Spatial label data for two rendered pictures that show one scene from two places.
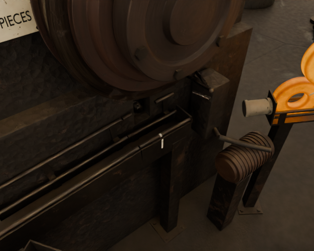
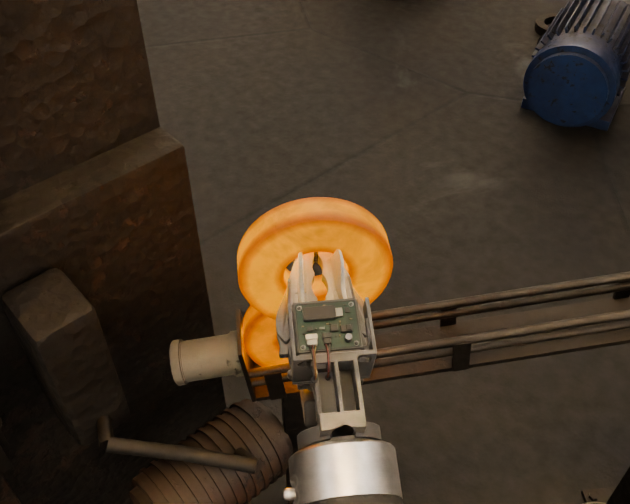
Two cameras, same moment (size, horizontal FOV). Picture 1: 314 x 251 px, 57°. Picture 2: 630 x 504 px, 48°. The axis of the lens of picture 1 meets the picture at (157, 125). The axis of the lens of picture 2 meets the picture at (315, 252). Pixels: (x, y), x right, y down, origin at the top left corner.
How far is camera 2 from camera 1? 49 cm
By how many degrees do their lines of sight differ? 3
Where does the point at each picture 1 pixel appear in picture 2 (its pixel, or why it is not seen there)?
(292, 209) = not seen: outside the picture
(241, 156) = (182, 487)
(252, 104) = (187, 356)
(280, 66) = (445, 155)
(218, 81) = (56, 317)
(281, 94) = (252, 330)
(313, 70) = (266, 296)
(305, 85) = not seen: hidden behind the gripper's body
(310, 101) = not seen: hidden behind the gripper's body
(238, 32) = (135, 166)
